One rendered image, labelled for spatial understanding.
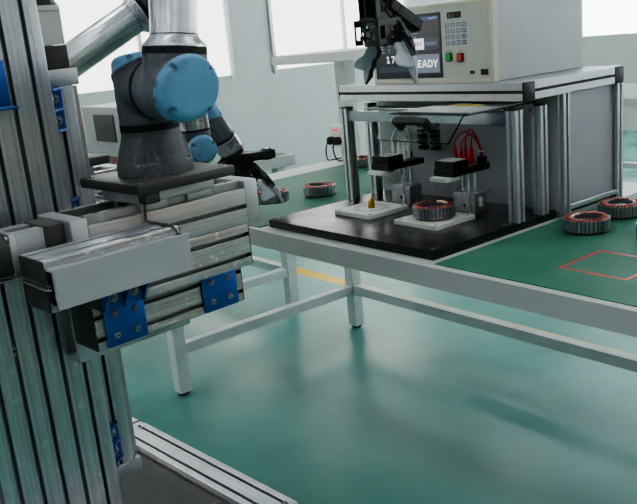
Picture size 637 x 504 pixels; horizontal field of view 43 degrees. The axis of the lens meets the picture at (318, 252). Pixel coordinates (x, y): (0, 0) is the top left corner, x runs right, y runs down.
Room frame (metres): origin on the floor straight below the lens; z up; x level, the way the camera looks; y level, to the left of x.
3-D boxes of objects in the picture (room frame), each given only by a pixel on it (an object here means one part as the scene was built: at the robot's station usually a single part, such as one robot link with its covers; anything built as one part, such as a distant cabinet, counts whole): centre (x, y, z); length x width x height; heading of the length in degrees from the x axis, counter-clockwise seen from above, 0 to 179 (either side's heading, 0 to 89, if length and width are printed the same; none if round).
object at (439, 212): (2.07, -0.31, 0.80); 0.11 x 0.11 x 0.04
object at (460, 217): (2.07, -0.31, 0.78); 0.15 x 0.15 x 0.01; 38
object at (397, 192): (2.35, -0.28, 0.80); 0.08 x 0.05 x 0.06; 38
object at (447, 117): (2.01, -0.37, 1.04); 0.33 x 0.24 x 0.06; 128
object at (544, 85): (2.36, -0.49, 1.09); 0.68 x 0.44 x 0.05; 38
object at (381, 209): (2.26, -0.16, 0.78); 0.15 x 0.15 x 0.01; 38
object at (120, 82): (1.60, 0.30, 1.20); 0.13 x 0.12 x 0.14; 34
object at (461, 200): (2.16, -0.43, 0.80); 0.08 x 0.05 x 0.06; 38
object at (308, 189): (2.69, -0.03, 0.77); 0.11 x 0.11 x 0.04
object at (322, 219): (2.17, -0.25, 0.76); 0.64 x 0.47 x 0.02; 38
